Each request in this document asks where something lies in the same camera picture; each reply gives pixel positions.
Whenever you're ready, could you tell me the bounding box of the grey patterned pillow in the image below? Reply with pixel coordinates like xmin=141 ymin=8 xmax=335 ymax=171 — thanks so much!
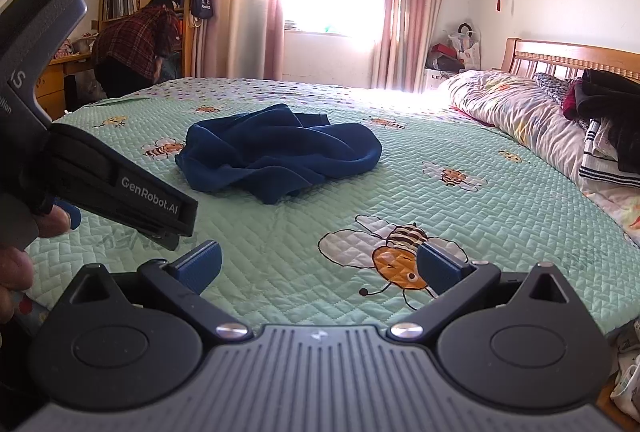
xmin=531 ymin=72 xmax=581 ymax=113

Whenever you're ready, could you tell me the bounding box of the pile of dark clothes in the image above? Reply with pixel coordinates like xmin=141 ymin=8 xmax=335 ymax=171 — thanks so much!
xmin=562 ymin=68 xmax=640 ymax=173

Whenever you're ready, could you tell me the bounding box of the white plastic bag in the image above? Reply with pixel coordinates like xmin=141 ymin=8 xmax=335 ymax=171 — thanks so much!
xmin=447 ymin=24 xmax=482 ymax=70

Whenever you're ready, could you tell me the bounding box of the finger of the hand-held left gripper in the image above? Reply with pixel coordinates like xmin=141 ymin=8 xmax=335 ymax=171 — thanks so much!
xmin=115 ymin=223 xmax=182 ymax=251

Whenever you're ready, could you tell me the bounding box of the green bee-print bedspread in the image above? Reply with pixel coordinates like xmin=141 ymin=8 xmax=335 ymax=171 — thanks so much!
xmin=25 ymin=76 xmax=640 ymax=338

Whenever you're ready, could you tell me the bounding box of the dark blue knit sweater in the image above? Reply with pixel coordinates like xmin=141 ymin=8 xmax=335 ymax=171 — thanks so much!
xmin=175 ymin=104 xmax=383 ymax=205

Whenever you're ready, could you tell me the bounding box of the floral folded duvet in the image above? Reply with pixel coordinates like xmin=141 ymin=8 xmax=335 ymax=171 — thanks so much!
xmin=439 ymin=70 xmax=640 ymax=243

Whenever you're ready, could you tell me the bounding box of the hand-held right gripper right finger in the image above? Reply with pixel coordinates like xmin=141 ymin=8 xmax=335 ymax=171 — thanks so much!
xmin=390 ymin=243 xmax=573 ymax=340

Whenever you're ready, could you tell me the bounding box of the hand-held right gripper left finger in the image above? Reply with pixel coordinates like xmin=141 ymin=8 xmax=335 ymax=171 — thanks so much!
xmin=70 ymin=239 xmax=253 ymax=342

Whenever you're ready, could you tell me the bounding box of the wooden headboard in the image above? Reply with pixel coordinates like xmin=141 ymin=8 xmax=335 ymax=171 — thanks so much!
xmin=501 ymin=38 xmax=640 ymax=80

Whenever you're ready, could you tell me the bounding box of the wooden desk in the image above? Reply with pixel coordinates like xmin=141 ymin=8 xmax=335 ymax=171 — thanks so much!
xmin=34 ymin=50 xmax=97 ymax=120

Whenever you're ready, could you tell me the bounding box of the white patterned cloth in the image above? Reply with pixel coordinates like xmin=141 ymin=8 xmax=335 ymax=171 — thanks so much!
xmin=606 ymin=318 xmax=640 ymax=415

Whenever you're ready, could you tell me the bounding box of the person's left hand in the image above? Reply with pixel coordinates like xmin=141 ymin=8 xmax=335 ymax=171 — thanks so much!
xmin=0 ymin=206 xmax=72 ymax=328

